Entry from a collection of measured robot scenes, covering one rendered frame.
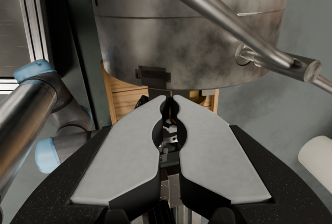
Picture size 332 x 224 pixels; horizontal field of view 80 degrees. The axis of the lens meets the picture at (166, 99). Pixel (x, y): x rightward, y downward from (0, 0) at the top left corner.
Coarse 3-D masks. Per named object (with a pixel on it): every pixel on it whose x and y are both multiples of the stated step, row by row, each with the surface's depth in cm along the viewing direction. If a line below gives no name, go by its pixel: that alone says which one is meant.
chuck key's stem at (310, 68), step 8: (248, 48) 24; (240, 56) 25; (248, 56) 24; (256, 56) 22; (296, 56) 19; (256, 64) 23; (264, 64) 22; (272, 64) 21; (296, 64) 18; (304, 64) 18; (312, 64) 18; (320, 64) 18; (280, 72) 20; (288, 72) 19; (296, 72) 18; (304, 72) 18; (312, 72) 18; (320, 72) 18; (304, 80) 18; (312, 80) 18
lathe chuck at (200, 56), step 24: (96, 24) 31; (120, 24) 25; (144, 24) 23; (168, 24) 23; (192, 24) 22; (264, 24) 25; (120, 48) 27; (144, 48) 25; (168, 48) 24; (192, 48) 24; (216, 48) 24; (120, 72) 29; (168, 72) 25; (192, 72) 25; (216, 72) 25; (240, 72) 26; (264, 72) 29
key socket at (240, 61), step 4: (240, 44) 24; (240, 48) 25; (236, 52) 25; (240, 52) 25; (236, 56) 25; (236, 60) 25; (240, 60) 25; (244, 60) 26; (248, 60) 26; (240, 64) 26; (244, 64) 26
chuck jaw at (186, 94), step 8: (144, 72) 27; (152, 72) 27; (160, 72) 26; (144, 80) 28; (152, 80) 27; (160, 80) 27; (152, 88) 30; (160, 88) 29; (152, 96) 30; (184, 96) 36
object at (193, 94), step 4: (192, 92) 40; (196, 92) 41; (192, 96) 41; (196, 96) 42; (200, 96) 43; (204, 96) 43; (192, 100) 41; (196, 100) 42; (200, 100) 42; (204, 100) 42; (200, 104) 41; (172, 120) 45; (176, 124) 45
